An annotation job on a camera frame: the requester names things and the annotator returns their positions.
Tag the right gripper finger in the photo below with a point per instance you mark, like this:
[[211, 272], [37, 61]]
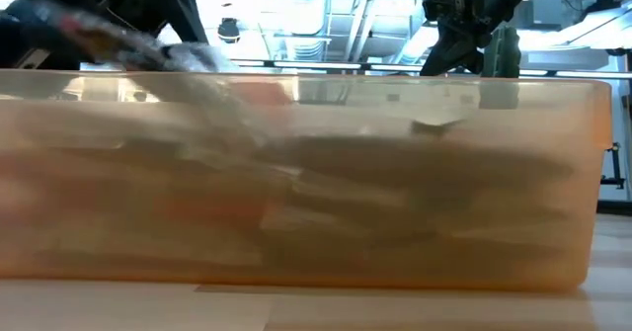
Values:
[[475, 61], [447, 54]]

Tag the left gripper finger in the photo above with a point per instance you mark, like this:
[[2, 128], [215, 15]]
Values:
[[190, 22], [24, 39]]

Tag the red and silver popcorn bag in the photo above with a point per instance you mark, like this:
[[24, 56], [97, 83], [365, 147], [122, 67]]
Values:
[[148, 49]]

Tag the orange translucent plastic basket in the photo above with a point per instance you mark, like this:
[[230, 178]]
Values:
[[345, 123]]

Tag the black clamp stand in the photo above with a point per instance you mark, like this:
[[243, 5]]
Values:
[[614, 168]]

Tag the black dome ceiling camera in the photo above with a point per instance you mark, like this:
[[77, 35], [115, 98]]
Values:
[[228, 30]]

